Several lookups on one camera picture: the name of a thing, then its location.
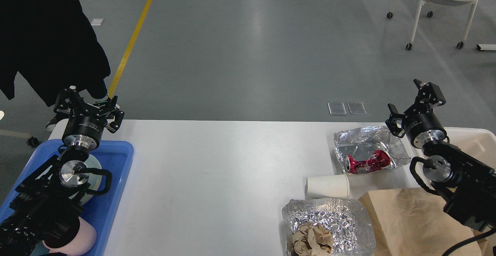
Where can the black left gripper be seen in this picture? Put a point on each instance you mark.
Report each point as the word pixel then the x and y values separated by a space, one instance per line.
pixel 81 130

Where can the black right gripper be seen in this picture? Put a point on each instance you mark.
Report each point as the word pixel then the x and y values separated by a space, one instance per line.
pixel 423 126

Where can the foil sheet back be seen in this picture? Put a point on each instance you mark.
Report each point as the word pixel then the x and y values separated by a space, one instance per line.
pixel 361 142

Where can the foil sheet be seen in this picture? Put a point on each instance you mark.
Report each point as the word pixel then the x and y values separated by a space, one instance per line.
pixel 346 219
pixel 361 142

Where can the brown paper bag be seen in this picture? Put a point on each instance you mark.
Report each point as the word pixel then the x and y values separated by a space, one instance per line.
pixel 411 222

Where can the pink mug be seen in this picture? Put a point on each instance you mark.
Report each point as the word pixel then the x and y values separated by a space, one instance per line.
pixel 78 240

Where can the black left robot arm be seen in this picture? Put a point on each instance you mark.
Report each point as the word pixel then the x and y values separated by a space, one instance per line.
pixel 48 205

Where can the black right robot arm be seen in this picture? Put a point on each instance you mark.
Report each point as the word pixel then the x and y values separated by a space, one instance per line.
pixel 467 185

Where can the right black white sneaker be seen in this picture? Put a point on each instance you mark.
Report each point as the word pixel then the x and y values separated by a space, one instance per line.
pixel 105 103

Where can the black white sneaker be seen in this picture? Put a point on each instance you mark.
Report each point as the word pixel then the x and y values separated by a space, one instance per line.
pixel 105 103
pixel 53 122

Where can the left black white sneaker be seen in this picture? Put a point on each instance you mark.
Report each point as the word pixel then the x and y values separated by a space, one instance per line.
pixel 53 122

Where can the blue plastic tray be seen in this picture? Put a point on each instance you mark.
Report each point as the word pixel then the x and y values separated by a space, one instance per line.
pixel 113 155

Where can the white furniture leg with caster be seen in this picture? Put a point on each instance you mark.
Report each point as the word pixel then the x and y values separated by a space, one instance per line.
pixel 30 140

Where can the small clear plastic piece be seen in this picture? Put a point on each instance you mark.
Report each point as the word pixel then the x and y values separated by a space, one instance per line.
pixel 337 108

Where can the white plastic bin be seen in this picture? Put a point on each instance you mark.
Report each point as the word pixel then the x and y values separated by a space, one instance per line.
pixel 476 142

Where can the person in black coat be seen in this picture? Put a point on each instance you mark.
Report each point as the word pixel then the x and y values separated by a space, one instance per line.
pixel 52 44

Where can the white bar on floor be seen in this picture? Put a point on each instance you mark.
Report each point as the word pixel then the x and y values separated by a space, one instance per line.
pixel 486 47

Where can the crumpled foil sheet front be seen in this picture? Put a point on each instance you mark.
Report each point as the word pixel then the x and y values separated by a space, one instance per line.
pixel 346 219

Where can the crumpled brown paper ball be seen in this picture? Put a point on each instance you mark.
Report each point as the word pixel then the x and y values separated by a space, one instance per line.
pixel 312 240

